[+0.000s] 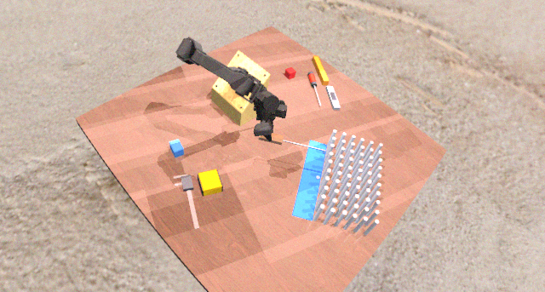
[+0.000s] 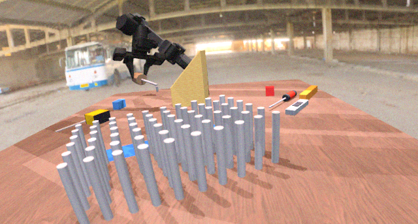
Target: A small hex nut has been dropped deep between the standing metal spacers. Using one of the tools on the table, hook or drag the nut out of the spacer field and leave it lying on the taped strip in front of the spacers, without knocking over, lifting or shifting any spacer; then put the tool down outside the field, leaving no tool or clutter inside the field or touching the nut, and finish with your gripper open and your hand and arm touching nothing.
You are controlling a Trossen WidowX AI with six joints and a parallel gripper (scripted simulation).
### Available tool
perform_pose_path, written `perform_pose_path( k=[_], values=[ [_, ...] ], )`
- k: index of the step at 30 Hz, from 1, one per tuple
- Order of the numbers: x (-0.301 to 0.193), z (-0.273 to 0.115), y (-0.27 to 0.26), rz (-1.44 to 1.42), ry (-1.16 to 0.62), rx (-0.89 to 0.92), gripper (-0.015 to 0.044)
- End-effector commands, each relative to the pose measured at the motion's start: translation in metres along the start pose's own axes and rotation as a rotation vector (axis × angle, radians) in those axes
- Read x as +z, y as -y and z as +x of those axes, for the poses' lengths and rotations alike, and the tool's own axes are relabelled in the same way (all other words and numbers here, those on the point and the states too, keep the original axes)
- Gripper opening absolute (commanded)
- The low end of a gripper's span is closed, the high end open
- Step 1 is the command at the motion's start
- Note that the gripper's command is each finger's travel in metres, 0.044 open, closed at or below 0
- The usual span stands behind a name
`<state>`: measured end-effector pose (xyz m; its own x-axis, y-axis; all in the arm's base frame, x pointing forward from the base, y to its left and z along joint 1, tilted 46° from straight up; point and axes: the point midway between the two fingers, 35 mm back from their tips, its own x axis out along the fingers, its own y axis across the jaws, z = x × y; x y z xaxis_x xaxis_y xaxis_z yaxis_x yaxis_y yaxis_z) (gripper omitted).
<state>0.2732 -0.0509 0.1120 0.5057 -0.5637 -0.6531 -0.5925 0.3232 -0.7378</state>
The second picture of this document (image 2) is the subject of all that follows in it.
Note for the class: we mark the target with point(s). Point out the blue flat strip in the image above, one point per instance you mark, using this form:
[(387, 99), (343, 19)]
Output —
[(128, 151)]

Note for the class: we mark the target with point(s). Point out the small red cube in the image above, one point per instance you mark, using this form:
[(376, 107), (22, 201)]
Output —
[(269, 90)]

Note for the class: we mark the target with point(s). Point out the small blue block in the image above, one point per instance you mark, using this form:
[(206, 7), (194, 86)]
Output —
[(119, 104)]

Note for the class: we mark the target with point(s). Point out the red and black screwdriver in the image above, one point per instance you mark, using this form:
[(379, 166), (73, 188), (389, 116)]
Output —
[(286, 97)]

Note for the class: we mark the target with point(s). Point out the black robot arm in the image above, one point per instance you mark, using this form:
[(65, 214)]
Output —
[(135, 24)]

